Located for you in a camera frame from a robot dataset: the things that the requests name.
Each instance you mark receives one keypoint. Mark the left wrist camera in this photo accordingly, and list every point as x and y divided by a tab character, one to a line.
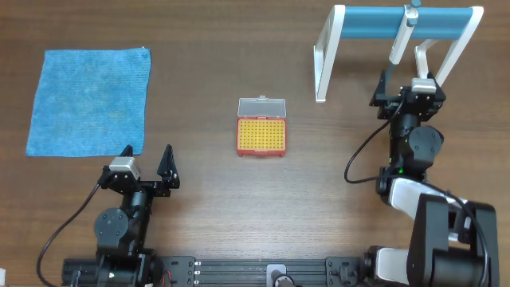
124	166

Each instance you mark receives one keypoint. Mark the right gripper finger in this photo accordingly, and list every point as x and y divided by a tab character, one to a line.
437	85
384	93

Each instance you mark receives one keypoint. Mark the mounting rail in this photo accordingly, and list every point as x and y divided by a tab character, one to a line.
239	271

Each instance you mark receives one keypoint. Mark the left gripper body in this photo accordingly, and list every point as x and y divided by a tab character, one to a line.
151	188

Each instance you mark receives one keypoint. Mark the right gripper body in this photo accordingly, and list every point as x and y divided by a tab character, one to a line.
422	104

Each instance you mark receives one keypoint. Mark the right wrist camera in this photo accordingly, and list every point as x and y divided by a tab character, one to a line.
423	85

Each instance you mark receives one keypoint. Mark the red and yellow tip box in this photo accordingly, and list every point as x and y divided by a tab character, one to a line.
261	135

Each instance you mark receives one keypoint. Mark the blue cloth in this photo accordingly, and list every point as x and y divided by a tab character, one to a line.
87	103

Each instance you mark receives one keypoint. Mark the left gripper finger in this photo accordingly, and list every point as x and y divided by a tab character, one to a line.
128	152
168	169

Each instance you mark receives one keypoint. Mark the white and blue stand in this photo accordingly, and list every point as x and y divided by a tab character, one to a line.
370	22

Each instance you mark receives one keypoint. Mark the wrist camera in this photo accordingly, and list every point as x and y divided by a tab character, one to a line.
124	166
423	85

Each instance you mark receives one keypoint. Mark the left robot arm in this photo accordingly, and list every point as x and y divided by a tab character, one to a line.
111	227

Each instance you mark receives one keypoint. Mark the white pipette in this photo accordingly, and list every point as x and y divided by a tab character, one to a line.
402	38

